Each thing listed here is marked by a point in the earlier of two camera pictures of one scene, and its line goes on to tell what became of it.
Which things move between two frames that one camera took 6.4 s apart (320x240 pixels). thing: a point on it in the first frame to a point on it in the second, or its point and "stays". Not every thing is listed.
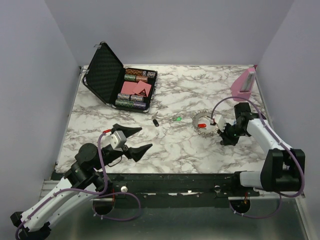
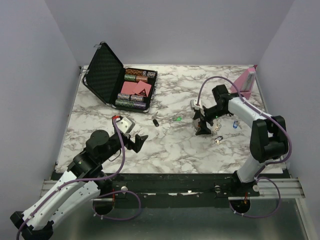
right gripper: (226, 139) to (204, 129)
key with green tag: (179, 119) stays
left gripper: (136, 153) to (139, 142)
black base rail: (173, 189) stays
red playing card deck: (128, 87) stays
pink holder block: (242, 85) stays
